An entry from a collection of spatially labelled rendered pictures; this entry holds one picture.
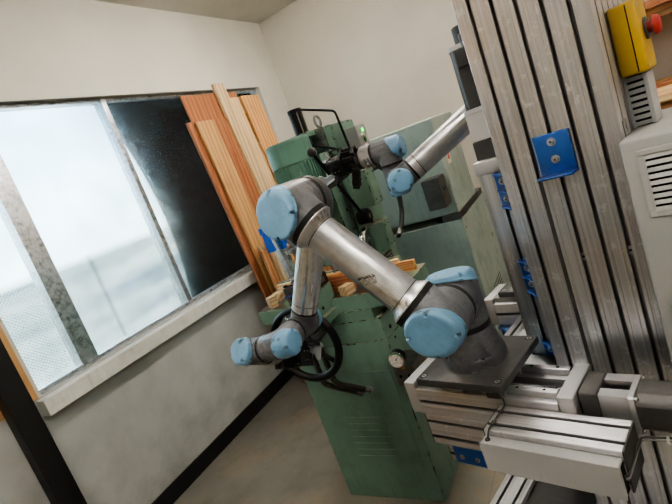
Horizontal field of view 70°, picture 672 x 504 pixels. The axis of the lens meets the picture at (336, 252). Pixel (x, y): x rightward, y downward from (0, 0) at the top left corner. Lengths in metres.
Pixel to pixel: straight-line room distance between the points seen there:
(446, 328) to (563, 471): 0.33
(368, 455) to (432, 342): 1.18
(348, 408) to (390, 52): 2.89
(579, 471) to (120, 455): 2.17
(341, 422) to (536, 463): 1.14
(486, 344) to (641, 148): 0.50
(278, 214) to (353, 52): 3.25
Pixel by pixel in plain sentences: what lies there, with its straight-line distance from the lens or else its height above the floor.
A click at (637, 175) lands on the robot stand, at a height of 1.16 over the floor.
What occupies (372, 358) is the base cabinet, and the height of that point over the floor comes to 0.64.
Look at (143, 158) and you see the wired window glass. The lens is 3.18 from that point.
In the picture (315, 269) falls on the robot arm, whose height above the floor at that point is 1.13.
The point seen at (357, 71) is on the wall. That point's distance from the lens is 4.19.
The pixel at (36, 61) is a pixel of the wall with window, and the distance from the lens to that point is 2.98.
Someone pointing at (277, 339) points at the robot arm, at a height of 1.00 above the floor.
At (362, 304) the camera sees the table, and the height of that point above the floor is 0.86.
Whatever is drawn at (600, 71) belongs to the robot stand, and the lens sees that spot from 1.06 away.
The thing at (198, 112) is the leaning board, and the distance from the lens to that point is 3.47.
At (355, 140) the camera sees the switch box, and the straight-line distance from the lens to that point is 2.05.
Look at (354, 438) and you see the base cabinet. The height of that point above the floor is 0.29.
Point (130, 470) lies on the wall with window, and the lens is 2.78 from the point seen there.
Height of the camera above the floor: 1.38
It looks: 10 degrees down
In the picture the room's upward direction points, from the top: 20 degrees counter-clockwise
